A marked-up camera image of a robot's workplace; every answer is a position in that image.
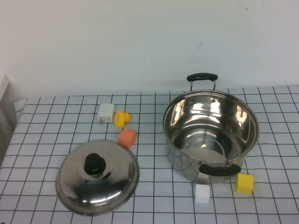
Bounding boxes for stainless steel lid black knob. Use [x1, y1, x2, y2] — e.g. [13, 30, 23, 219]
[55, 139, 140, 217]

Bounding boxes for yellow rubber duck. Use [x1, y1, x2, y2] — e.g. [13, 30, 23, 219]
[114, 110, 131, 129]

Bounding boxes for orange foam cube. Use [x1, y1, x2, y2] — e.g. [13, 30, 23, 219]
[118, 128, 137, 150]

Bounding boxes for white power adapter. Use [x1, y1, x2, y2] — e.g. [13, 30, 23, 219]
[97, 103, 116, 125]

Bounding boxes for white black grid tablecloth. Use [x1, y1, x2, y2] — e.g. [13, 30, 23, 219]
[0, 85, 299, 224]

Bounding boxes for white foam cube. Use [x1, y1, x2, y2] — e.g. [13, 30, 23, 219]
[194, 184, 211, 204]

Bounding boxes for yellow foam cube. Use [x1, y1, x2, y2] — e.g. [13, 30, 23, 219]
[235, 173, 255, 195]

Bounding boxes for white cabinet panel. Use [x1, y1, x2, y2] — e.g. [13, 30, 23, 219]
[0, 74, 18, 168]

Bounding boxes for stainless steel pot black handles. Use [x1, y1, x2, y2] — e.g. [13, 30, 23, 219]
[162, 72, 260, 185]

